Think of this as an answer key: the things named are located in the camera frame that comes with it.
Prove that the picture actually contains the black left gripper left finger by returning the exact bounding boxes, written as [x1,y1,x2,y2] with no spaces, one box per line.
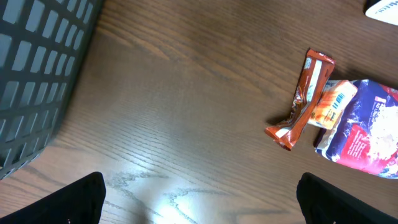
[1,172,106,224]

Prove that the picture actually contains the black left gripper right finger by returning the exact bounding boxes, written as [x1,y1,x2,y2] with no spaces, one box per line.
[296,172,397,224]

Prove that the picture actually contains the red purple noodle packet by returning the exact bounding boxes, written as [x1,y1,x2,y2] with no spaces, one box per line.
[315,80,397,179]

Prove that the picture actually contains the small orange yellow packet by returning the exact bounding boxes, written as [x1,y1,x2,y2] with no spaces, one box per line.
[308,80,358,129]

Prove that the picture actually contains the orange snack bar wrapper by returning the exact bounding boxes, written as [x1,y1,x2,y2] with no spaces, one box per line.
[264,49,335,151]

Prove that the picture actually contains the white barcode scanner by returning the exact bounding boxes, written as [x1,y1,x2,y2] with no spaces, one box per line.
[364,0,398,26]

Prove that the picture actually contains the grey plastic mesh basket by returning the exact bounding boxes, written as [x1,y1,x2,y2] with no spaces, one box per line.
[1,0,103,178]

